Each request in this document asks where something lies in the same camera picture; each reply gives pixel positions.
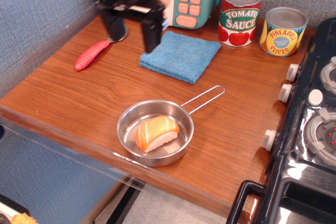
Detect black toy stove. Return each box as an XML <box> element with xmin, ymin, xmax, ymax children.
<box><xmin>227</xmin><ymin>18</ymin><xmax>335</xmax><ymax>223</ymax></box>

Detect blue cloth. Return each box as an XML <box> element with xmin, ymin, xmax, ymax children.
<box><xmin>140</xmin><ymin>31</ymin><xmax>220</xmax><ymax>84</ymax></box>

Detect toy salmon sushi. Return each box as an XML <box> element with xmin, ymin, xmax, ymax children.
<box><xmin>134</xmin><ymin>115</ymin><xmax>180</xmax><ymax>153</ymax></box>

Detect small steel frying pan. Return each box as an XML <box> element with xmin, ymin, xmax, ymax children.
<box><xmin>117</xmin><ymin>85</ymin><xmax>226</xmax><ymax>167</ymax></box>

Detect orange plush object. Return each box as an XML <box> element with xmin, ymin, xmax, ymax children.
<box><xmin>1</xmin><ymin>213</ymin><xmax>37</xmax><ymax>224</ymax></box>

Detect pineapple slices can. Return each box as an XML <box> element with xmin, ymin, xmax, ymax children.
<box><xmin>259</xmin><ymin>7</ymin><xmax>308</xmax><ymax>57</ymax></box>

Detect tomato sauce can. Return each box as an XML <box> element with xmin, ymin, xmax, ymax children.
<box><xmin>217</xmin><ymin>0</ymin><xmax>262</xmax><ymax>47</ymax></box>

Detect pink handled toy utensil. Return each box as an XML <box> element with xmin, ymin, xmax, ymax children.
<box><xmin>74</xmin><ymin>34</ymin><xmax>126</xmax><ymax>71</ymax></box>

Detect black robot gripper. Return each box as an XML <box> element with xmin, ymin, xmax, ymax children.
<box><xmin>98</xmin><ymin>0</ymin><xmax>164</xmax><ymax>53</ymax></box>

